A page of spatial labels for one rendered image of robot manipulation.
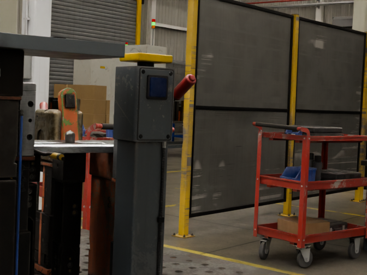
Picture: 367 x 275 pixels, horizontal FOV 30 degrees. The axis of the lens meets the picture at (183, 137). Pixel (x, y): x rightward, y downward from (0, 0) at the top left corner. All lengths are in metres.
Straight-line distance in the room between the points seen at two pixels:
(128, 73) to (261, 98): 5.40
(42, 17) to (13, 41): 4.37
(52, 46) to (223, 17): 5.04
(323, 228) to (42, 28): 2.50
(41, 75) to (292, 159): 2.83
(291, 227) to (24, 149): 3.82
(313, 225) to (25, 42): 4.06
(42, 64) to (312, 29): 3.11
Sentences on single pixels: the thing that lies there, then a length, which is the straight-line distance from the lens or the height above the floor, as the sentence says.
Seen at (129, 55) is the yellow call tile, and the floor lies 1.16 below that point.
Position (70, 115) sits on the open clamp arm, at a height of 1.05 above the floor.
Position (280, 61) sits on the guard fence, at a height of 1.51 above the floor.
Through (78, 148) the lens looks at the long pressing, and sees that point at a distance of 1.27.
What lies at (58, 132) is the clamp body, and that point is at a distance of 1.50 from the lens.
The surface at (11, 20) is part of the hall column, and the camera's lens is 8.51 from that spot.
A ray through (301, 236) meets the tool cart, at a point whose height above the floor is 0.23.
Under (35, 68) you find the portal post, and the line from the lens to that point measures 5.20.
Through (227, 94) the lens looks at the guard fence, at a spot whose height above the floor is 1.17.
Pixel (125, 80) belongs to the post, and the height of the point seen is 1.12.
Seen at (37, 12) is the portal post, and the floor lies 1.70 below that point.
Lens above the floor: 1.09
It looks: 3 degrees down
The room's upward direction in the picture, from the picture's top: 3 degrees clockwise
